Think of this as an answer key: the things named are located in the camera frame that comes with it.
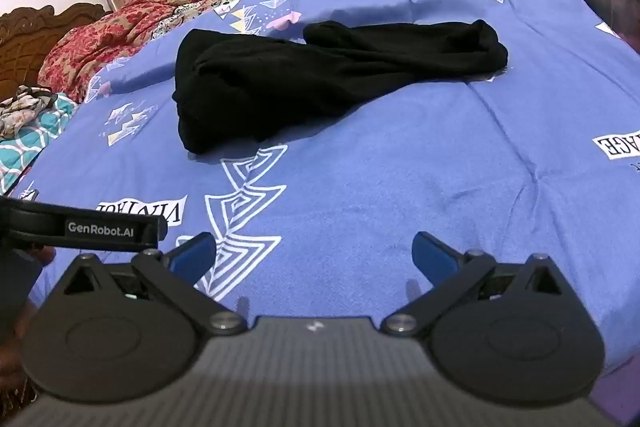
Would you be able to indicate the red floral quilt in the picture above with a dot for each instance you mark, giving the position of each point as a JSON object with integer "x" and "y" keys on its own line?
{"x": 100, "y": 37}

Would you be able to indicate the floral crumpled cloth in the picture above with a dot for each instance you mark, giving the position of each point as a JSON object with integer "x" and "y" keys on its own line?
{"x": 22, "y": 107}

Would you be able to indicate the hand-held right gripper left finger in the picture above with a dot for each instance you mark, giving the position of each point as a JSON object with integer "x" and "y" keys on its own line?
{"x": 192, "y": 257}

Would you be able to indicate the person's left hand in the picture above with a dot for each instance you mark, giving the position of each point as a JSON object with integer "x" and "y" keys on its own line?
{"x": 43, "y": 255}

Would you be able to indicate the black pants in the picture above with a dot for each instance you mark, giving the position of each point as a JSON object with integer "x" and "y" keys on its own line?
{"x": 300, "y": 77}

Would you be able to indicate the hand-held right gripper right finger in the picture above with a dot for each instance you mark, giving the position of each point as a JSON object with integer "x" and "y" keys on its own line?
{"x": 432, "y": 257}

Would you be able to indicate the blue printed bedsheet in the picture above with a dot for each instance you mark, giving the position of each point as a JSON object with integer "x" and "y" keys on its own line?
{"x": 400, "y": 187}

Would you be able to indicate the teal patterned pillow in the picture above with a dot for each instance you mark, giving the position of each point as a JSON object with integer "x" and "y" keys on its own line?
{"x": 35, "y": 127}

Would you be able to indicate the carved wooden headboard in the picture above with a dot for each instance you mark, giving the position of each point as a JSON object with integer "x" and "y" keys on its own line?
{"x": 25, "y": 42}

